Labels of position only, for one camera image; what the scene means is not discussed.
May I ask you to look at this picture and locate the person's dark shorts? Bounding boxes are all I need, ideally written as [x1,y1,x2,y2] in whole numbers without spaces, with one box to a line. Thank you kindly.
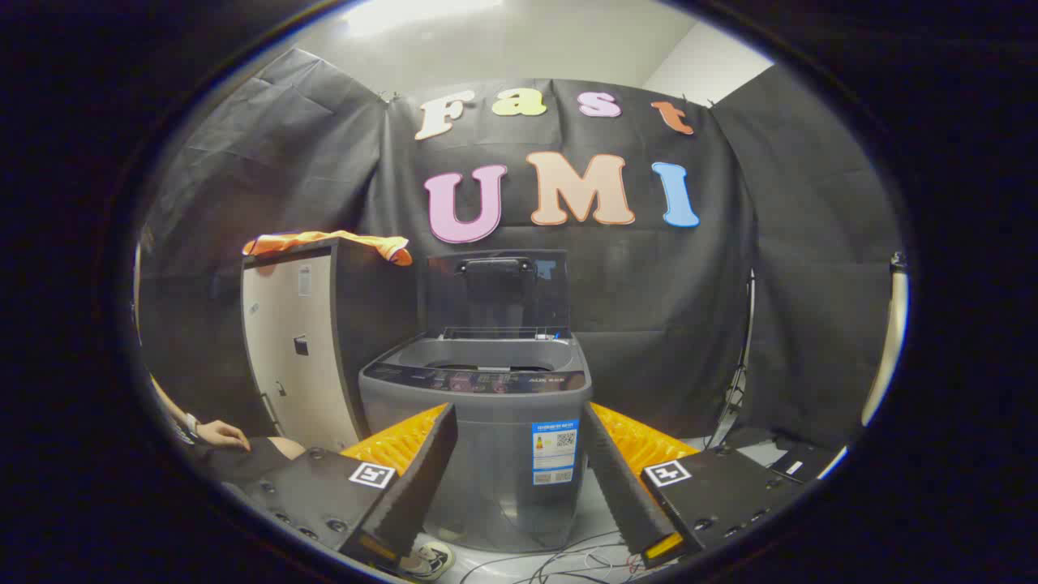
[195,438,289,485]

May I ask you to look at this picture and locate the orange shirt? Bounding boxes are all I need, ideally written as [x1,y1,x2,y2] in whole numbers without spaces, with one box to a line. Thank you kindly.
[242,230,413,267]

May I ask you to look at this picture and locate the white and black sneaker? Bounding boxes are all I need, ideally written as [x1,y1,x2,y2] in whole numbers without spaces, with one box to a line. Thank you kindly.
[401,542,455,581]

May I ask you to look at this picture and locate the white pole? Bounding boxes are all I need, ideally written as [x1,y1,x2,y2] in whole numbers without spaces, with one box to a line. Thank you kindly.
[861,253,907,427]

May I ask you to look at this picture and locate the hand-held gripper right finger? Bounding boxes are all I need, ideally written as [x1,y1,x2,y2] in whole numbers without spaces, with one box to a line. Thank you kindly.
[582,401,812,569]

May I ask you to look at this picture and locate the dark glass washing machine lid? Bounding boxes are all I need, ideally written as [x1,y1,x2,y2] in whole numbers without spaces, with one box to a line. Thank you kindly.
[418,250,571,340]

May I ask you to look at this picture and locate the tangle of floor cables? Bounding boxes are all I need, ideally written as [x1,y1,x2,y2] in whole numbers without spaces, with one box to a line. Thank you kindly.
[462,531,650,584]

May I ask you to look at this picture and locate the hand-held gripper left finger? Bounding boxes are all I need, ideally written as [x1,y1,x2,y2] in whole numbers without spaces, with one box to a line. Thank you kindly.
[235,403,459,573]

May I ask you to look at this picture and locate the white and black cabinet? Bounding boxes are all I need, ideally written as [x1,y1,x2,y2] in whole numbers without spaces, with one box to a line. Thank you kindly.
[241,235,422,453]

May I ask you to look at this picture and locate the black backdrop cloth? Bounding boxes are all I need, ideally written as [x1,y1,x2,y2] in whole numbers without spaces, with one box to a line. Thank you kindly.
[138,47,905,455]

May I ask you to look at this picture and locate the grey washing machine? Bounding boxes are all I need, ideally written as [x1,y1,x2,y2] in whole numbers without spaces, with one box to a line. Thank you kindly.
[358,328,593,554]

